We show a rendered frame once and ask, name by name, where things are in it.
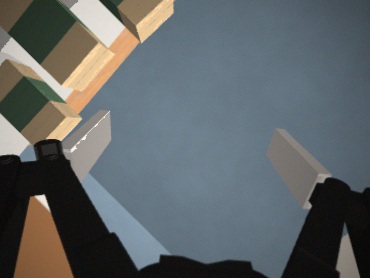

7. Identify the tan rectangular pack with dark green band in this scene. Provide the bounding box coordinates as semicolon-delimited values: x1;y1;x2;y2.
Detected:
0;0;115;91
0;59;82;146
99;0;173;43

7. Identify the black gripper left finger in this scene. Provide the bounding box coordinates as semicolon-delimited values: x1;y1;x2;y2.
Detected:
0;110;143;278

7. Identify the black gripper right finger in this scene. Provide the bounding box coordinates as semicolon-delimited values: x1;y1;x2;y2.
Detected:
266;128;370;278

